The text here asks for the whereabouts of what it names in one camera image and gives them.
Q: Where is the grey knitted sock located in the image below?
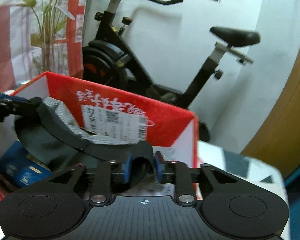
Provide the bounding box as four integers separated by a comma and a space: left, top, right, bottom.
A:
44, 97, 129, 145

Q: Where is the wooden door frame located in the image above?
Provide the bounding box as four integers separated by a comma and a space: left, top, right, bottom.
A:
242, 50, 300, 178

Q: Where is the black exercise bike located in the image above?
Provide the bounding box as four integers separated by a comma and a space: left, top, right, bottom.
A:
82, 0, 261, 143

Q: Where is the patterned tablecloth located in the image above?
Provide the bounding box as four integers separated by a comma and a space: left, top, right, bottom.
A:
197, 141, 291, 240

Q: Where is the black sock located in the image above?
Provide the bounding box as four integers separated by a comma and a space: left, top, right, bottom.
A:
14, 99, 155, 193

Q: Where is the white shipping label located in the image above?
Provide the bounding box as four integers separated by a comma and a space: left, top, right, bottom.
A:
81, 105, 148, 144

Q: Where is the pink printed backdrop curtain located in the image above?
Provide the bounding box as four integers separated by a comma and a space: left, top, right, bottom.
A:
0, 0, 86, 91

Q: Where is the blue packet in box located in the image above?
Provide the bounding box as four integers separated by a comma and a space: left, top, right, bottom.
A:
0, 141, 52, 188

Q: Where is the red strawberry cardboard box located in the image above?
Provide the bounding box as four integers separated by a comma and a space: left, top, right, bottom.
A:
0, 73, 194, 193

